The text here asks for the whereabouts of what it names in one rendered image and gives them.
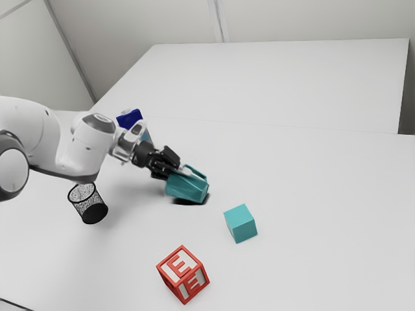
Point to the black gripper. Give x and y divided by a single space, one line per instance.
152 158

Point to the teal faceted mug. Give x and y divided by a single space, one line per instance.
186 189

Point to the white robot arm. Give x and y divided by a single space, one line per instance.
35 136

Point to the teal cube block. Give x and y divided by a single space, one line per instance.
241 223

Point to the blue carton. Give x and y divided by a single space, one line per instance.
128 118

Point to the black mesh pen holder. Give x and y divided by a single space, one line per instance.
87 204

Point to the red letter block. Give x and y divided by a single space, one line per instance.
183 275

